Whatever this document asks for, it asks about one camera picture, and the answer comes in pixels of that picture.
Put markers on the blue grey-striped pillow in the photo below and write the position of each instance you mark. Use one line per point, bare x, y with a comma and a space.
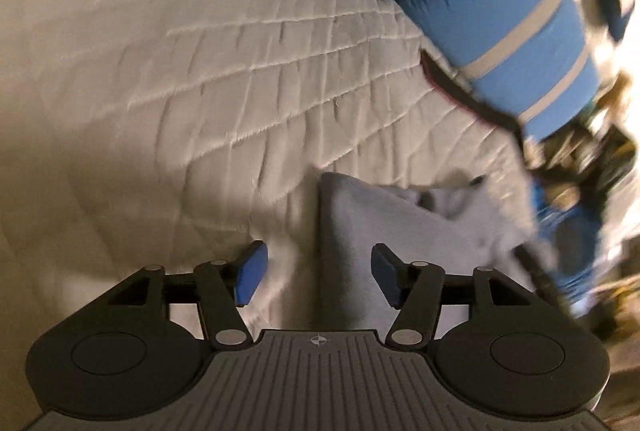
500, 21

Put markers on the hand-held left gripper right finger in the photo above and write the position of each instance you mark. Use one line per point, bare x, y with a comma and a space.
385, 273

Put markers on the grey fleece garment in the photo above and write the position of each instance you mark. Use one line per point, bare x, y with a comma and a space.
350, 236

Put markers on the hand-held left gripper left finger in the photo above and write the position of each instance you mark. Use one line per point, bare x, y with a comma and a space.
252, 268

